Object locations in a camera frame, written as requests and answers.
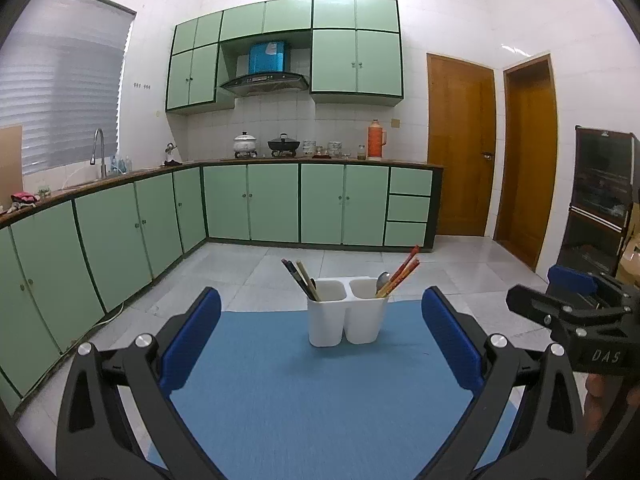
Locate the plain bamboo chopstick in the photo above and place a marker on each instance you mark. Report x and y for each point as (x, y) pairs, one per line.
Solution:
(302, 271)
(312, 288)

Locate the green lower kitchen cabinets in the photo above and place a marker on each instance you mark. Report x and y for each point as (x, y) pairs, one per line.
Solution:
(68, 262)

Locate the brown wooden door right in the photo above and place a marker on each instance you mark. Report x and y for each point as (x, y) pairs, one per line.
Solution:
(530, 157)

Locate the green kitchen cabinets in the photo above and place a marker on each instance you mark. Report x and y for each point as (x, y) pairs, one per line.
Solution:
(338, 51)
(68, 262)

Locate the metal spoon in holder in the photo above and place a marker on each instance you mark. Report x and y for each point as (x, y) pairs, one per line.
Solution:
(382, 284)

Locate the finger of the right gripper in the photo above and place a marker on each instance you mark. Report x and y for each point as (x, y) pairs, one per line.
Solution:
(572, 280)
(548, 311)

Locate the right hand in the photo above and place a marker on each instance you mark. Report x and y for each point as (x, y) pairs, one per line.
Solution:
(601, 392)

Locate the glass jars on counter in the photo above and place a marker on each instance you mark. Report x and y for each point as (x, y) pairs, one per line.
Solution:
(332, 150)

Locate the black wok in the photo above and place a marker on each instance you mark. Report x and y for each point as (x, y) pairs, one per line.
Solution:
(283, 146)

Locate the green upper kitchen cabinets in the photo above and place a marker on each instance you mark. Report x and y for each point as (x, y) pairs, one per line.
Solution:
(338, 51)

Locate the red orange star chopstick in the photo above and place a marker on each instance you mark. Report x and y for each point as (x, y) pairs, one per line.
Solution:
(401, 268)

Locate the red chopstick in right cup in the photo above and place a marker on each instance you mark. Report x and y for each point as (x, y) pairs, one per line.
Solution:
(411, 263)

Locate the orange thermos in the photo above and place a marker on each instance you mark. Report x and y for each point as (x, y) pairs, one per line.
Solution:
(376, 140)

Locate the red handled bamboo chopstick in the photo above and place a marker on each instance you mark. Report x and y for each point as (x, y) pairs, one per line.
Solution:
(408, 270)

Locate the window blinds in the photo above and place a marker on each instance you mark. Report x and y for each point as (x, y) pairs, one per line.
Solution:
(61, 78)

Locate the brown wooden door left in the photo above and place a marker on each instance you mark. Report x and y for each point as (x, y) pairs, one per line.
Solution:
(462, 128)

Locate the range hood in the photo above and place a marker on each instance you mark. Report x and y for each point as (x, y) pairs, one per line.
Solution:
(261, 83)

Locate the cardboard piece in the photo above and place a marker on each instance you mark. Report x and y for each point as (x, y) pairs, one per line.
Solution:
(11, 169)

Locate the black shelf unit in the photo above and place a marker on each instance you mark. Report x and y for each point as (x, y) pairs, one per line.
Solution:
(605, 190)

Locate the brown wooden door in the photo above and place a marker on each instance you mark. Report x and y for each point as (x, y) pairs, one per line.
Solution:
(462, 128)
(530, 157)

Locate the blue table mat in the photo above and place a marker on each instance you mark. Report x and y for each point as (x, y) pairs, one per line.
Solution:
(264, 403)

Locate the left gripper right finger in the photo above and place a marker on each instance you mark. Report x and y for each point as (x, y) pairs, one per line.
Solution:
(524, 420)

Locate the white double utensil holder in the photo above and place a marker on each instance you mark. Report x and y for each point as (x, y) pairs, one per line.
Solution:
(348, 308)

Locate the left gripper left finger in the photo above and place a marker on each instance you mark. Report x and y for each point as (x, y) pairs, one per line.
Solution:
(116, 418)

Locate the chrome sink faucet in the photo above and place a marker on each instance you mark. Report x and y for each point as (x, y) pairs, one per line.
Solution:
(98, 153)

